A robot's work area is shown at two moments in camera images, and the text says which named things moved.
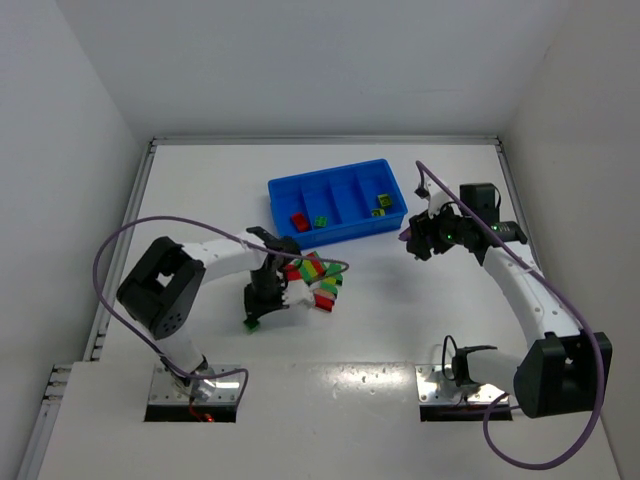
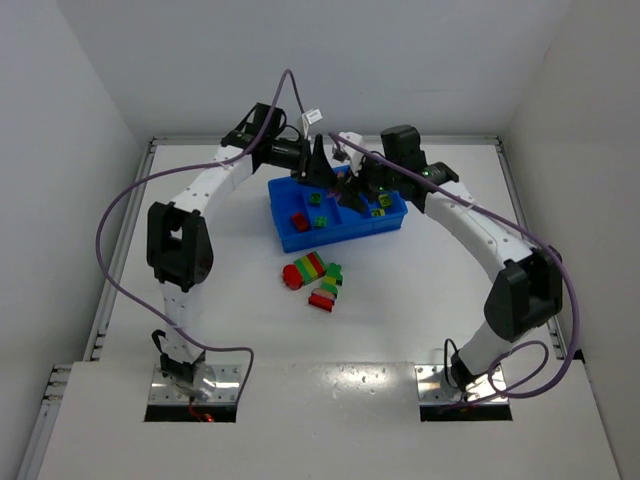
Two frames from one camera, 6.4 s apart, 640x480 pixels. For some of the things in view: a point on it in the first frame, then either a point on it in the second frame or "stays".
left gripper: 263,301 -> 306,160
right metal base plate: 435,388 stays
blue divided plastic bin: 337,204 stays
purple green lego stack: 406,235 -> 336,193
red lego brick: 300,221 stays
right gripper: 421,234 -> 368,177
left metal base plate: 211,385 stays
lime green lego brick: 385,200 stays
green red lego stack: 325,296 stays
